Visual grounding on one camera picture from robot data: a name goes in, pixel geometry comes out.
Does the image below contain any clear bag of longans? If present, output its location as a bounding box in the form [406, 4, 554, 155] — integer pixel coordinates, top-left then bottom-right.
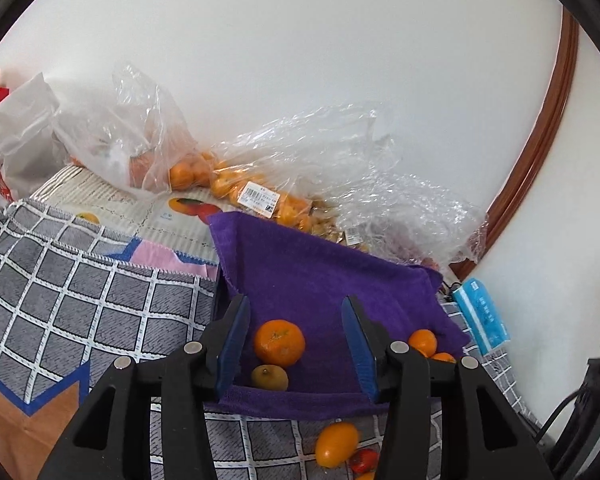
[305, 170, 406, 256]

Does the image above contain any clear bag of red fruit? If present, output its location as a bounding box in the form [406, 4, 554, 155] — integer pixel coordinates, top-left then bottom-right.
[340, 170, 488, 273]

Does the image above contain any brown wooden door frame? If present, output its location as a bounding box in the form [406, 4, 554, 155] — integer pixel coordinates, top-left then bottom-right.
[450, 5, 581, 281]

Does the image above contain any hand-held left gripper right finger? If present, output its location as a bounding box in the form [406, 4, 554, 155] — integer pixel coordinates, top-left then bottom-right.
[341, 294, 556, 480]

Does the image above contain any grey checked tablecloth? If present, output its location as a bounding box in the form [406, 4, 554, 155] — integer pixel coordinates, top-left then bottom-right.
[0, 199, 546, 480]

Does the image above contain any labelled clear bag of mandarins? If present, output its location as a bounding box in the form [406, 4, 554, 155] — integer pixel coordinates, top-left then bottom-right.
[207, 102, 396, 233]

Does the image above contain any clear bag of tangerines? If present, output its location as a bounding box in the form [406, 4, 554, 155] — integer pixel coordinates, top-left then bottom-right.
[52, 62, 213, 196]

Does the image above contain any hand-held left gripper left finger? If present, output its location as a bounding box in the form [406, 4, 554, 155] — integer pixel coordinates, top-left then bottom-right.
[37, 294, 252, 480]

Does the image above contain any oval orange citrus fruit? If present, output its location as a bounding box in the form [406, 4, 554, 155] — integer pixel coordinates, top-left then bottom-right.
[314, 421, 360, 469]

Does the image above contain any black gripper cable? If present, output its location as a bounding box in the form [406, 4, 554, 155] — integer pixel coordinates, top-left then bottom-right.
[536, 390, 581, 446]

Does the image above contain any small red tomato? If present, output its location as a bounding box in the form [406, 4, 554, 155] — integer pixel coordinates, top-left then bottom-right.
[349, 448, 380, 475]

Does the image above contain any printed cardboard box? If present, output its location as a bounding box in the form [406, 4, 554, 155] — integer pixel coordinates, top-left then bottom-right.
[30, 165, 221, 266]

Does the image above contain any purple towel-lined tray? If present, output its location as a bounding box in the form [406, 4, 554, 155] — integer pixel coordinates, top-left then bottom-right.
[207, 211, 473, 421]

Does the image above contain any blue tissue pack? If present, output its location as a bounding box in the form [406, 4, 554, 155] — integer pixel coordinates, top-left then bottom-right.
[452, 277, 511, 356]

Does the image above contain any white plastic bag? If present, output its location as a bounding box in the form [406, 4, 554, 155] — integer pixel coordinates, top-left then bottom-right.
[0, 72, 68, 201]

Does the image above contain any small yellow-green fruit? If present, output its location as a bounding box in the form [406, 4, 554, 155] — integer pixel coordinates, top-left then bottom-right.
[251, 364, 289, 391]

